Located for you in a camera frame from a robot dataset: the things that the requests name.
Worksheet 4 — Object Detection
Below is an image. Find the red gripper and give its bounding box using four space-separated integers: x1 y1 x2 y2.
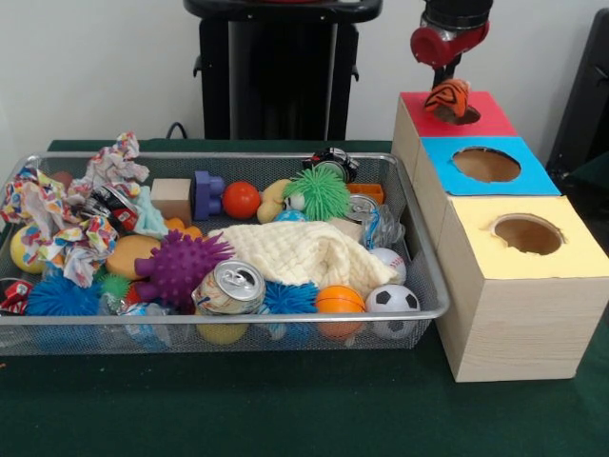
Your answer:
410 19 492 89

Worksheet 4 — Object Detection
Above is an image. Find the orange striped tiger toy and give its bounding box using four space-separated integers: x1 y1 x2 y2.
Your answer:
424 79 473 121

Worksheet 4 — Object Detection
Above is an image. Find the plain wooden cube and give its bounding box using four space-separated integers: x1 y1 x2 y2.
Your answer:
152 178 194 225

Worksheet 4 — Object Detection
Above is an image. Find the clear mesh bin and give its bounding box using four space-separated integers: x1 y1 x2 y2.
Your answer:
0 152 452 357

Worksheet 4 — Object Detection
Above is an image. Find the wooden box with three holes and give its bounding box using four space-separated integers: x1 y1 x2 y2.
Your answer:
392 90 609 383

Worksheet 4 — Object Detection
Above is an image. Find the black chair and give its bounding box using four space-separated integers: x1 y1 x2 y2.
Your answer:
547 8 609 191

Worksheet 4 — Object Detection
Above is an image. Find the green fuzzy toy with eyes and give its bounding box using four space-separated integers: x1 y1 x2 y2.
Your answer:
283 167 353 222

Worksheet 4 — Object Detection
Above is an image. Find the cream knitted cloth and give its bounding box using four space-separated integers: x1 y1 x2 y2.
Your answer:
211 221 401 292

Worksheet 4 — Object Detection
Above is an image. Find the small soccer ball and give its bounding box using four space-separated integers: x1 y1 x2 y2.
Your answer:
366 283 423 341

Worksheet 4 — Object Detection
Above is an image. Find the small red ball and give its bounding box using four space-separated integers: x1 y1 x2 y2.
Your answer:
223 181 263 220

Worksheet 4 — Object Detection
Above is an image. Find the small orange basketball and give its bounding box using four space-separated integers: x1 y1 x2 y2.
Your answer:
316 285 367 340

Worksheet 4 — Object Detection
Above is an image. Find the crushed silver can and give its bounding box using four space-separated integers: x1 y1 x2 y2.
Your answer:
194 259 267 317

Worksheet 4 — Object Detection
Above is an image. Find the purple spiky ball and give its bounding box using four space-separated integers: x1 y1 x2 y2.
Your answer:
136 228 236 308

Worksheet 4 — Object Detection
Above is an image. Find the colourful patterned cloth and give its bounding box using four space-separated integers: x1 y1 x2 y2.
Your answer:
0 133 153 287

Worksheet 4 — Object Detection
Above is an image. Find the blue spiky ball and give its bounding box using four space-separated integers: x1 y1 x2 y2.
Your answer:
26 270 106 319

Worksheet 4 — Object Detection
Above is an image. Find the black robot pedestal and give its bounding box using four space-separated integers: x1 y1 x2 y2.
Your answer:
184 0 386 142

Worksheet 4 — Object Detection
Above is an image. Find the black cable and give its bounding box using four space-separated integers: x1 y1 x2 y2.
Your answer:
167 121 203 141

